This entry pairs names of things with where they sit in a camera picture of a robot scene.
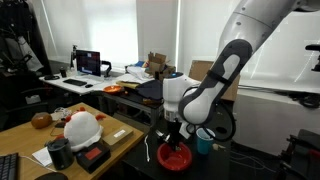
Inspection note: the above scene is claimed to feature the brown cardboard box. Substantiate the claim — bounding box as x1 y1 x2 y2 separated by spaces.
145 52 176 81

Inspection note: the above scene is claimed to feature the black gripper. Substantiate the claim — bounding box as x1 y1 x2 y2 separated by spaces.
165 121 191 150

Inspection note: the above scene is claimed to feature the black keyboard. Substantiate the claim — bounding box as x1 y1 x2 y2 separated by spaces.
63 79 87 86

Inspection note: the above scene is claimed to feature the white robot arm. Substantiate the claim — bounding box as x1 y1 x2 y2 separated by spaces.
163 0 320 149

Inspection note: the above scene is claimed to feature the tan small box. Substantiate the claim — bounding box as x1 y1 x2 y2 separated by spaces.
102 125 133 147

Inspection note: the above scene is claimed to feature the white plush chicken toy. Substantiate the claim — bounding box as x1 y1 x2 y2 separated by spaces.
63 110 104 152

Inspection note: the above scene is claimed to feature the white paper scrap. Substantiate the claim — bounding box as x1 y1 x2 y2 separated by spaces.
212 143 226 151

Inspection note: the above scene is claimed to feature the empty blue plastic cup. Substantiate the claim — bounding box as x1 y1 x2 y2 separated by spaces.
196 128 215 155

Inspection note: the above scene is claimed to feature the black cylinder speaker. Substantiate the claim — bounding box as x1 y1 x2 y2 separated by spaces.
46 138 74 170

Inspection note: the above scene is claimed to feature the black red small box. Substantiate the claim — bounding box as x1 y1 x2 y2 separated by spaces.
75 142 111 174

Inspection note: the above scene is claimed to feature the wooden desk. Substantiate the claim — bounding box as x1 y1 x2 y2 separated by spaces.
0 102 146 180

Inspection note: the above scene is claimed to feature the white plastic spoon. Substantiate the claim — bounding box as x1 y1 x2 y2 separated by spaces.
144 135 150 163

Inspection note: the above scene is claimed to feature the orange bowl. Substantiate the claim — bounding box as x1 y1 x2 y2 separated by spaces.
103 85 123 94

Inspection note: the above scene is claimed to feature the computer monitor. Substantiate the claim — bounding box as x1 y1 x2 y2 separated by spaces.
76 50 101 76

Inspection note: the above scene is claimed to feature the brown toy football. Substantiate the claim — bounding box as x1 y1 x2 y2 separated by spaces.
31 112 53 129

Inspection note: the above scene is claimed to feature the red plastic bowl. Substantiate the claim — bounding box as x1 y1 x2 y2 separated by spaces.
157 142 192 172

